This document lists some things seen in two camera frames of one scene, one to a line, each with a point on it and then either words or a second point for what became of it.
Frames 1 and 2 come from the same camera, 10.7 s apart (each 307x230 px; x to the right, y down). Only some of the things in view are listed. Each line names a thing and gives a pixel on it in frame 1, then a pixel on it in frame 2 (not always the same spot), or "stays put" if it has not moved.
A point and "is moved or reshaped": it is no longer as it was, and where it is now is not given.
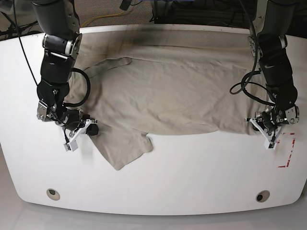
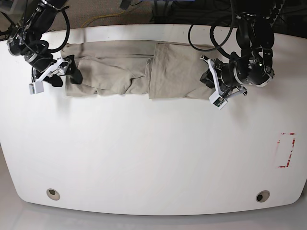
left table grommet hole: x=53 y=194 stays put
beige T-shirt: x=133 y=81 is moved or reshaped
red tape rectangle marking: x=293 y=143 stays put
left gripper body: x=88 y=121 to x=60 y=67
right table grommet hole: x=262 y=196 stays put
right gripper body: x=268 y=143 to x=225 y=91
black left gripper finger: x=92 y=129 to x=75 y=74
